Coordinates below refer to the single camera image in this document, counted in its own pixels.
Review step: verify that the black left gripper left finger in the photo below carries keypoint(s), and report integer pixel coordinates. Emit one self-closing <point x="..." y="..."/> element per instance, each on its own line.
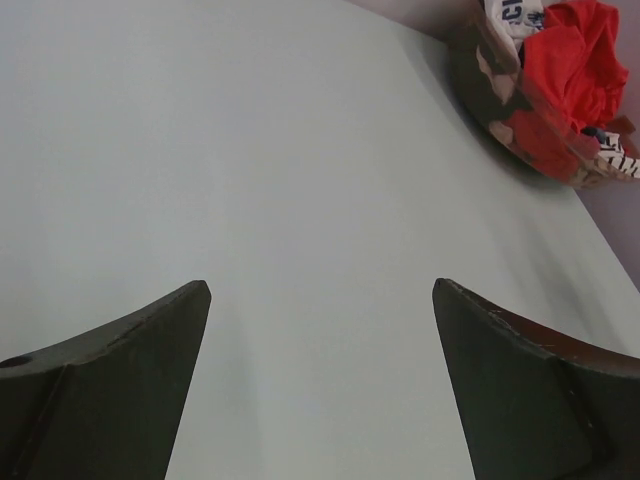
<point x="105" y="404"/>

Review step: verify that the navy white striped tank top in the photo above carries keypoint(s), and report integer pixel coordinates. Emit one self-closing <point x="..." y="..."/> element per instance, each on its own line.
<point x="612" y="159"/>

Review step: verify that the white printed tank top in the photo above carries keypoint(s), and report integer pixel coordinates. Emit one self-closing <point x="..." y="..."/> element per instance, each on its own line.
<point x="515" y="20"/>

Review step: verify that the brown translucent laundry basket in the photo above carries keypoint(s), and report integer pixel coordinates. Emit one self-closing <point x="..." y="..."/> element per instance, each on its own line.
<point x="488" y="80"/>

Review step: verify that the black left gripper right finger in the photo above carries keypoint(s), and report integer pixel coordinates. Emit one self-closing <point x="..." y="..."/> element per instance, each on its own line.
<point x="535" y="403"/>

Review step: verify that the red tank top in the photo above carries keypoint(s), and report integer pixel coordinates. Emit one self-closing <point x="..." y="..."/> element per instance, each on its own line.
<point x="571" y="65"/>

